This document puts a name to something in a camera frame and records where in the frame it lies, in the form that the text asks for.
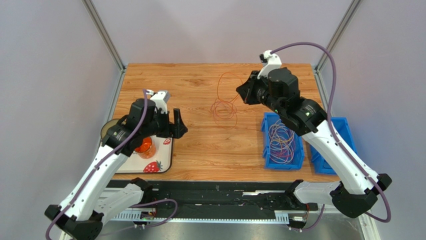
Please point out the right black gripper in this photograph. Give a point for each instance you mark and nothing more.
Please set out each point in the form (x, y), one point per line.
(252, 90)

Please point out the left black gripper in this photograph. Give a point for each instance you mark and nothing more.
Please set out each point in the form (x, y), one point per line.
(176, 130)

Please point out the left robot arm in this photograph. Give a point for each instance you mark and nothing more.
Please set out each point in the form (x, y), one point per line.
(82, 214)

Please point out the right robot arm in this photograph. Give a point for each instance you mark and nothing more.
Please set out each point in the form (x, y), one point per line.
(359, 187)

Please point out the orange plastic cup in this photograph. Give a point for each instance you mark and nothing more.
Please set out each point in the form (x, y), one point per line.
(147, 149)

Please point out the strawberry print tray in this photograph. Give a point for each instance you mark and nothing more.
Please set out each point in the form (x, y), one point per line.
(159, 163)

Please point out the left blue plastic bin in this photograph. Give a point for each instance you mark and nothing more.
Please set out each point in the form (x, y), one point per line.
(283, 149)

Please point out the blue plastic bin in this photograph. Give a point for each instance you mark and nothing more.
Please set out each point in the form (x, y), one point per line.
(320, 165)
(283, 149)

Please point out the right blue plastic bin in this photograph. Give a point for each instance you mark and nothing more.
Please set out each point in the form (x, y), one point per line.
(320, 165)

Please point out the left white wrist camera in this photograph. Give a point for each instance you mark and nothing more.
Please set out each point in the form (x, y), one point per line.
(160, 98)

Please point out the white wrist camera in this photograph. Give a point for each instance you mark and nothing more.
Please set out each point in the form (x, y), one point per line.
(160, 98)
(270, 61)

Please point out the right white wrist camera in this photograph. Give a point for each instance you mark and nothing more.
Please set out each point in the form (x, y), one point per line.
(270, 61)

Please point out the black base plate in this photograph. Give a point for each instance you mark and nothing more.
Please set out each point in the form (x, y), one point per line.
(225, 200)

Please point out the aluminium frame rail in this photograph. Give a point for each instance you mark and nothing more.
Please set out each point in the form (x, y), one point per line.
(145, 214)

